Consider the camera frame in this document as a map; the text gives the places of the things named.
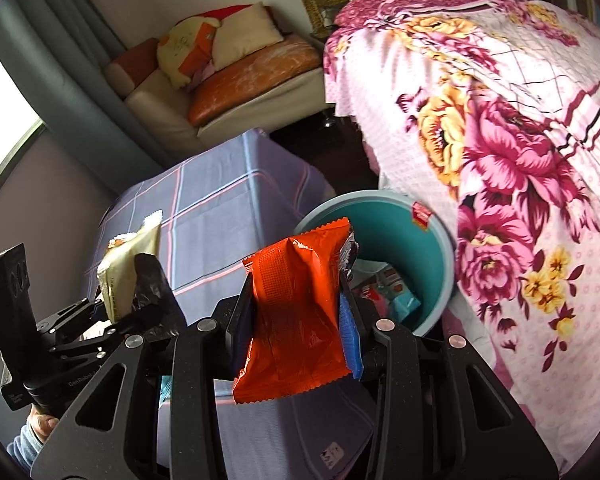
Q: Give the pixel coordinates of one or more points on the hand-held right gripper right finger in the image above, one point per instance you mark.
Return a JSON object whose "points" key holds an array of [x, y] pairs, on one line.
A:
{"points": [[352, 345]]}

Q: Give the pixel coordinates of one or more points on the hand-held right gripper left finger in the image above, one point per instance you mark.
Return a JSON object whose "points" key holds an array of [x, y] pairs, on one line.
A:
{"points": [[200, 360]]}

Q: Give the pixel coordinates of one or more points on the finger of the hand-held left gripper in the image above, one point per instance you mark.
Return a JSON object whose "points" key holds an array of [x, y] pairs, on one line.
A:
{"points": [[105, 332], [75, 312]]}

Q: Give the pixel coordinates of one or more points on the red-orange foil snack wrapper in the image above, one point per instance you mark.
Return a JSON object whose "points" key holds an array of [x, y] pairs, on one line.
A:
{"points": [[290, 320]]}

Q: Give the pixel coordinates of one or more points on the cream snack packet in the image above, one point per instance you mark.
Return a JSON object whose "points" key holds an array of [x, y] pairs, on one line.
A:
{"points": [[130, 260]]}

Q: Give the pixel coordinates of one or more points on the teal trash bin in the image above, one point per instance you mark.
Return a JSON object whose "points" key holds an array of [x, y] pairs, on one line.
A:
{"points": [[380, 230]]}

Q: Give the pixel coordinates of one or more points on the person's left forearm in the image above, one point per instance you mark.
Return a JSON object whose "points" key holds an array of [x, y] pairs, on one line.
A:
{"points": [[22, 452]]}

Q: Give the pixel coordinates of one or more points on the person's left hand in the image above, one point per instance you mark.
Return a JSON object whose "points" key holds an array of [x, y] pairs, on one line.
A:
{"points": [[42, 422]]}

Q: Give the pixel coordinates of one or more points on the light blue packet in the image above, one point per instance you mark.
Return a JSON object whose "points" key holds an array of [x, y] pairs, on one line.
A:
{"points": [[166, 387]]}

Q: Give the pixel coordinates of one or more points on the purple plaid tablecloth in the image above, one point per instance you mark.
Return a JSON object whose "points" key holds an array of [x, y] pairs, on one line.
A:
{"points": [[220, 200]]}

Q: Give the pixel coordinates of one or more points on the window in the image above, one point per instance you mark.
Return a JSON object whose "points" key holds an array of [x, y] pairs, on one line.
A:
{"points": [[0, 110]]}

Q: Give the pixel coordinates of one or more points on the cream sofa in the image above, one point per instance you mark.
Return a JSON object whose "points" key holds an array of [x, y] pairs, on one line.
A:
{"points": [[165, 110]]}

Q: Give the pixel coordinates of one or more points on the pink floral blanket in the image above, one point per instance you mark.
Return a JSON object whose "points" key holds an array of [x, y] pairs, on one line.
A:
{"points": [[505, 160]]}

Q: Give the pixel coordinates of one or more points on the grey-blue curtain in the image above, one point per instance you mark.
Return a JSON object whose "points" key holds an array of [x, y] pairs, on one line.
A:
{"points": [[55, 60]]}

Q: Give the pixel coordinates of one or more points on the yellow and orange plush toy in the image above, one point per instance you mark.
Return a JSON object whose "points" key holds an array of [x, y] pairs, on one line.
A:
{"points": [[180, 50]]}

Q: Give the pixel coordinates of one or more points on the orange seat cushion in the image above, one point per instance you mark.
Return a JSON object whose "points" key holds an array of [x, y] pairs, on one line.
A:
{"points": [[250, 80]]}

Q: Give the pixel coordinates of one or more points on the cream pillow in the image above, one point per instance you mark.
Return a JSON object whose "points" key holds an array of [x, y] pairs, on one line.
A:
{"points": [[245, 35]]}

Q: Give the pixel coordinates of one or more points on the red pillow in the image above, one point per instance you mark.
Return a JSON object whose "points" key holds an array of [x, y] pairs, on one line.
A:
{"points": [[225, 11]]}

